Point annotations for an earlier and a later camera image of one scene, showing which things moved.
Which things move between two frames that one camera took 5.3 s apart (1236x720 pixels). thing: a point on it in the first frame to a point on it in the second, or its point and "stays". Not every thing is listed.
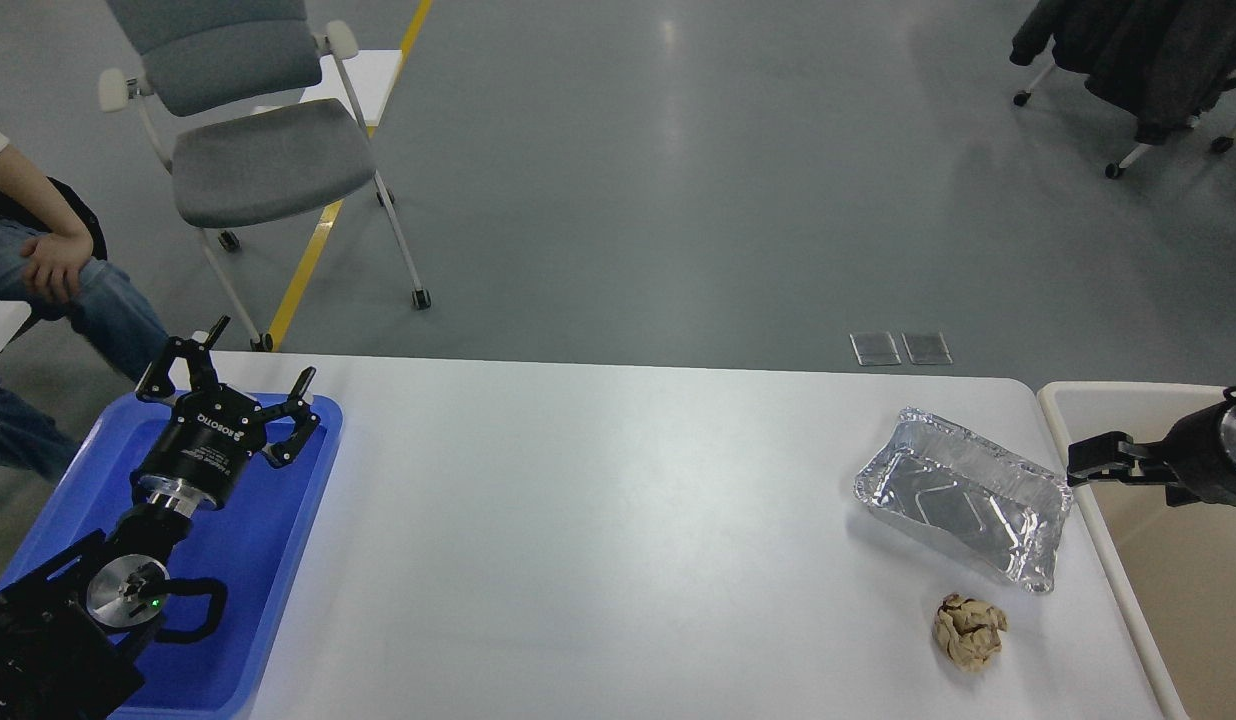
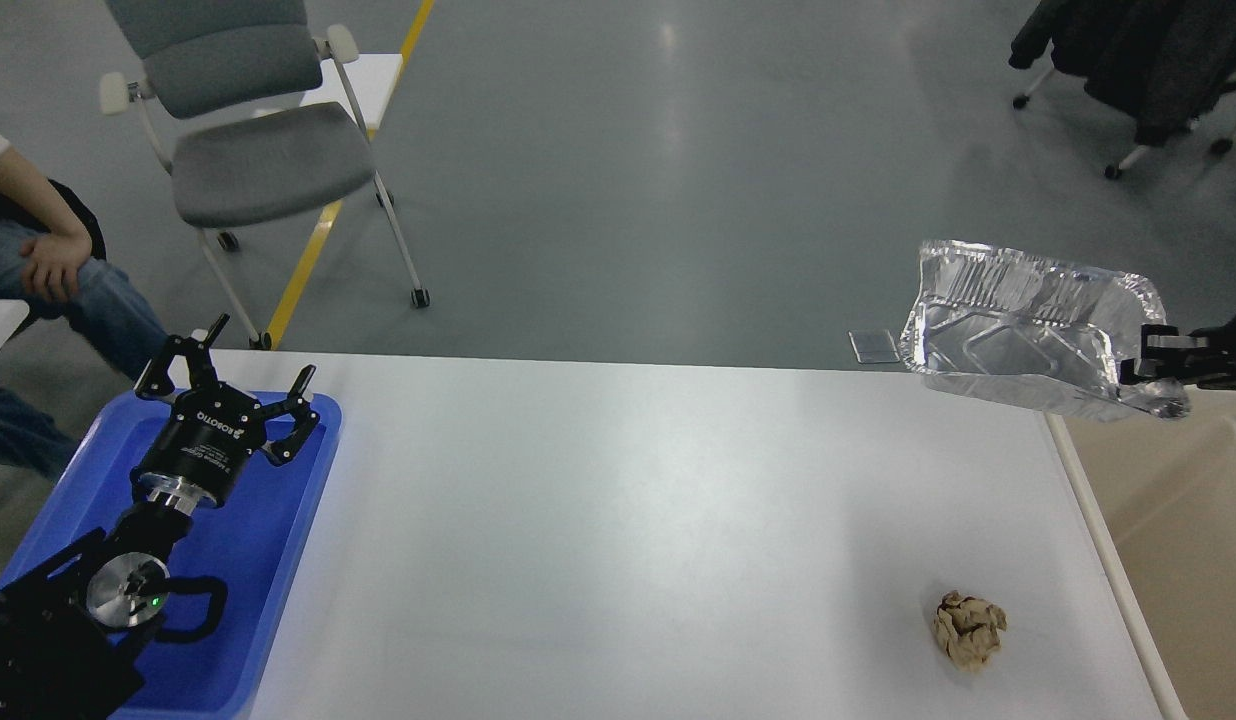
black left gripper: [214, 431] stays
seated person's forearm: [12, 172] stays
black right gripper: [1214, 453] to [1229, 353]
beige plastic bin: [1190, 572] stays
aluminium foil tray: [992, 512] to [1018, 327]
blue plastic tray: [253, 542] stays
